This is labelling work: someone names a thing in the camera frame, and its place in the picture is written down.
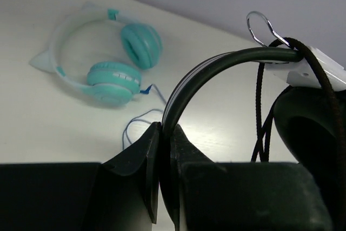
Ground blue thin cable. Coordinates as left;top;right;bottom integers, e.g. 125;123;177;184
121;83;168;151

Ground black headphone cable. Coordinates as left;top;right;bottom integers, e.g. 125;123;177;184
250;36;344;163

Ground white black headphones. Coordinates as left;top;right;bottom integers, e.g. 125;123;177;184
159;35;345;230

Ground teal cat ear headphones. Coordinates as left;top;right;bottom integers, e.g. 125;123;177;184
29;4;163;107

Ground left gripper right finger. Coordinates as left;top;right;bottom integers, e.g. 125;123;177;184
161;126;332;230

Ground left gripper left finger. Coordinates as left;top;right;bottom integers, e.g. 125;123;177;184
1;122;161;230

